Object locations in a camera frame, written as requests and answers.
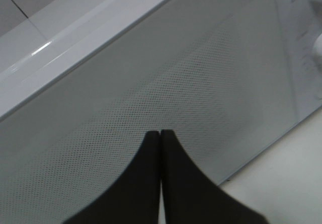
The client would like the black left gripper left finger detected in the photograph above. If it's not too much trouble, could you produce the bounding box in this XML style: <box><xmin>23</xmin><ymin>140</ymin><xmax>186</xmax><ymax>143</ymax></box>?
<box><xmin>65</xmin><ymin>131</ymin><xmax>160</xmax><ymax>223</ymax></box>

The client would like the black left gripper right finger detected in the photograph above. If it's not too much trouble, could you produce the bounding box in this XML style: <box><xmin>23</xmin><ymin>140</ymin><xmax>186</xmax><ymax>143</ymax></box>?
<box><xmin>160</xmin><ymin>130</ymin><xmax>268</xmax><ymax>224</ymax></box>

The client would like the white microwave door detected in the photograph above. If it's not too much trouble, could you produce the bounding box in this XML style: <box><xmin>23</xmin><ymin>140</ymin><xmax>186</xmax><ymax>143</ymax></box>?
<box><xmin>0</xmin><ymin>0</ymin><xmax>300</xmax><ymax>224</ymax></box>

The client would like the white microwave oven body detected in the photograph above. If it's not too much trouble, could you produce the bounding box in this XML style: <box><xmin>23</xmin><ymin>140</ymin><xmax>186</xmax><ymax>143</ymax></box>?
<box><xmin>1</xmin><ymin>0</ymin><xmax>321</xmax><ymax>155</ymax></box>

